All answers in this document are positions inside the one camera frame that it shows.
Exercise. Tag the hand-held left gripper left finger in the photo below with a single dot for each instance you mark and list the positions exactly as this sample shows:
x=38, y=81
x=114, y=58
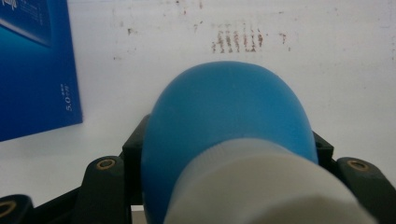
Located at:
x=134, y=152

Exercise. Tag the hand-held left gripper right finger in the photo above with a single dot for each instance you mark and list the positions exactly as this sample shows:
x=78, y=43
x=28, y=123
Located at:
x=324, y=149

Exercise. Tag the blue bottle with white cap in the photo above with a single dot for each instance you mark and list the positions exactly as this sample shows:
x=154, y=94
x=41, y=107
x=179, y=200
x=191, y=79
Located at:
x=224, y=105

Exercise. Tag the blue cardboard box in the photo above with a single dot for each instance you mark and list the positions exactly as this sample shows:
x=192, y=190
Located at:
x=34, y=77

